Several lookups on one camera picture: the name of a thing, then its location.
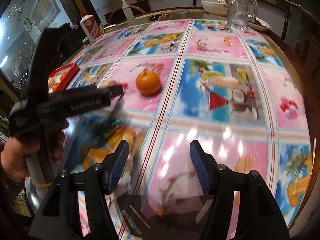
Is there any white spray bottle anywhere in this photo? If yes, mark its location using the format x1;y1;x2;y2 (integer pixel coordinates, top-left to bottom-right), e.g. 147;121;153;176
122;0;134;22

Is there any colourful fruit print tablecloth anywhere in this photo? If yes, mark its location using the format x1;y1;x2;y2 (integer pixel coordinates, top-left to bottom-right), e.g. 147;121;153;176
26;18;315;240

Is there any red rimmed white tray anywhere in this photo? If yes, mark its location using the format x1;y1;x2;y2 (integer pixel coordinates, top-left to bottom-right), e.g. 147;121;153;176
48;63;80;94

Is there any clear glass pitcher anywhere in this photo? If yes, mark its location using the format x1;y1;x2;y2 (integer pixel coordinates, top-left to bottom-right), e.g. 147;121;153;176
226;0;258;31

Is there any beige cake piece in tray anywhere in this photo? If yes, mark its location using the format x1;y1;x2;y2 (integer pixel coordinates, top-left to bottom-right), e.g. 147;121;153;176
48;77;55;89

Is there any black ashtray on table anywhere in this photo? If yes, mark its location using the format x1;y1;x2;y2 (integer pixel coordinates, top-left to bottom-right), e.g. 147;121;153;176
148;15;160;21

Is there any beige cake piece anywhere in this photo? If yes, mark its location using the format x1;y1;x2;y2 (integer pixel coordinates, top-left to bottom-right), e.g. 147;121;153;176
48;77;55;89
100;80;118;88

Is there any small white dish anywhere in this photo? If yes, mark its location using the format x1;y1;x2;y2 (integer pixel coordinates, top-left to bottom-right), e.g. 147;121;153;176
248;17;271;31

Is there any white ceramic bowl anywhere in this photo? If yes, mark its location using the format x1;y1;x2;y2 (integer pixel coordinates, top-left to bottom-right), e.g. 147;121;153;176
201;0;227;17

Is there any beige cake piece back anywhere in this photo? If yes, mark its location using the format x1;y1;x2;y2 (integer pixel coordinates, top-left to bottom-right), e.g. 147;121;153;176
100;80;118;88

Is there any orange mandarin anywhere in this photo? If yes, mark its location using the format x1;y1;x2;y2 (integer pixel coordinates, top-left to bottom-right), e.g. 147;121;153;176
52;82;60;92
136;70;162;95
60;72;68;81

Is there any person's left hand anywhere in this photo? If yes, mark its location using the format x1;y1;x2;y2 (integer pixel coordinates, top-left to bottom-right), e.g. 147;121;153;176
1;119;69;183

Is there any white red liquor bottle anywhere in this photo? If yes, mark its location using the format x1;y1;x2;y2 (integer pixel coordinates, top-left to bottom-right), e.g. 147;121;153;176
80;11;103;42

